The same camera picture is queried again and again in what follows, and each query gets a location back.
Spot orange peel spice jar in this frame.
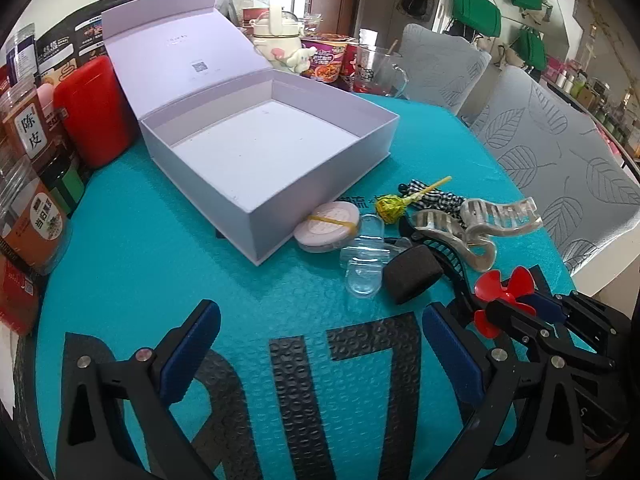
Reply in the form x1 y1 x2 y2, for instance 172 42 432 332
1 77 55 174

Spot black banana hair clip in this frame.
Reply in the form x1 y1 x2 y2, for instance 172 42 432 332
398 217 478 314

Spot grey leaf chair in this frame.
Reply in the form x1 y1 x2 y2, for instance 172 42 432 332
471 66 639 274
399 24 491 115

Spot near grey leaf chair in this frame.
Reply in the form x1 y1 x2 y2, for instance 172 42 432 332
471 66 639 274

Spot yellow-green wrapped lollipop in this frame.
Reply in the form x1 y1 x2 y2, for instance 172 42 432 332
375 176 452 224

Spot white cartoon dog pot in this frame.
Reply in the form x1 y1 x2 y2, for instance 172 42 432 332
250 6 317 75

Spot black white gingham bow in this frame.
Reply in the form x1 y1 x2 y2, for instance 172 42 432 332
397 179 465 221

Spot translucent beige claw clip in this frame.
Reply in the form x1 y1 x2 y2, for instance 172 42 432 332
411 197 544 273

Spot red plastic propeller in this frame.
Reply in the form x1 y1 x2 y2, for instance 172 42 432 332
474 266 537 339

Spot black snack package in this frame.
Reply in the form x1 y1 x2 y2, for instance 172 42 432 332
36 0 134 86

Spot green tote bag left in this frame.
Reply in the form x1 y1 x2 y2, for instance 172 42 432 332
448 0 501 42

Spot purple label jar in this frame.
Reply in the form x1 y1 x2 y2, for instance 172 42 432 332
6 23 38 86

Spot green tote bag lower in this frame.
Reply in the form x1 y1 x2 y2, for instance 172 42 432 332
512 26 547 72

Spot glass mug with straw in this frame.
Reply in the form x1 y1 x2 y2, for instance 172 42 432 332
350 46 409 98

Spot purple instant noodle cup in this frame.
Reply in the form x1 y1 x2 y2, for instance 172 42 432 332
302 34 352 84

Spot red plastic canister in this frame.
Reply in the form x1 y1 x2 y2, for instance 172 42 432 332
53 55 139 169

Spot far grey leaf chair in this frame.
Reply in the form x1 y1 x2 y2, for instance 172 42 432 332
399 24 491 115

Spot lilac open gift box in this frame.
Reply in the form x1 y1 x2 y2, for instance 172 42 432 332
102 0 399 264

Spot teal bubble mailer mat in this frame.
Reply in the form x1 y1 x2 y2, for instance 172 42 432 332
13 92 597 480

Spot black foam hair roller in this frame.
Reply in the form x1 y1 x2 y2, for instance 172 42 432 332
382 245 444 304

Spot red packet at edge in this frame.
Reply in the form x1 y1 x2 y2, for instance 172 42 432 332
0 256 39 336

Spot green black small jar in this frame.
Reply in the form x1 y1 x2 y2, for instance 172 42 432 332
40 146 90 217

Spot clear jar orange label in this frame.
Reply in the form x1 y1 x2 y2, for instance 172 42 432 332
1 156 68 275

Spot pink round compact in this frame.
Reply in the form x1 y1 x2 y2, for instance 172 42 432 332
294 202 360 254

